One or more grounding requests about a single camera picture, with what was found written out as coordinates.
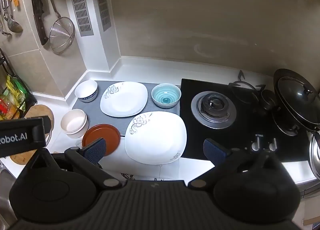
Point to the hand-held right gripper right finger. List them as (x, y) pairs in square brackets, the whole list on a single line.
[(214, 150)]

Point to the steel pot lid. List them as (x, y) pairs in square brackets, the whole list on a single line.
[(315, 155)]

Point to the grey mat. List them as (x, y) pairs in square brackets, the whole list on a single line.
[(150, 110)]

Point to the brown round plate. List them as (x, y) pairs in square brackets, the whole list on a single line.
[(102, 135)]

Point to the grey wall vent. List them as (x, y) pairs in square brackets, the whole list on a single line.
[(80, 5)]

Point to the steel sink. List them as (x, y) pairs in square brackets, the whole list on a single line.
[(6, 190)]

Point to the steel gas burner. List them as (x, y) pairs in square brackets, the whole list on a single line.
[(213, 108)]

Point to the white square floral plate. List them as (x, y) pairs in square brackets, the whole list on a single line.
[(123, 100), (155, 137)]

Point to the white bowl with blue pattern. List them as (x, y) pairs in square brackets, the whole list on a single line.
[(86, 91)]

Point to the steel mesh strainer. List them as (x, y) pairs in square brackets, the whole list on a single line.
[(62, 35)]

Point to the green and yellow packets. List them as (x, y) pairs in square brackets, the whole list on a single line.
[(13, 92)]

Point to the cream bowl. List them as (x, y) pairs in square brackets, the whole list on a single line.
[(73, 121), (83, 133)]

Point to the steel ladle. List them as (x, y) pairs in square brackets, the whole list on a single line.
[(15, 25)]

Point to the round wooden cutting board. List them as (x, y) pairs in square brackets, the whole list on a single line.
[(37, 112)]

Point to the dark cleaver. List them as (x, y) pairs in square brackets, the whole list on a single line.
[(38, 17)]

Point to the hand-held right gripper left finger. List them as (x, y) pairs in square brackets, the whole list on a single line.
[(96, 149)]

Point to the black wok with lid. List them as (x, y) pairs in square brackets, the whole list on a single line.
[(297, 95)]

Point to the silver stove knob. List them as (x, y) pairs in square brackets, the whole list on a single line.
[(255, 145), (273, 144)]

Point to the teal striped bowl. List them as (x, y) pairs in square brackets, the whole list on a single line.
[(166, 95)]

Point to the black glass gas stove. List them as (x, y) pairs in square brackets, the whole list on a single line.
[(246, 125)]

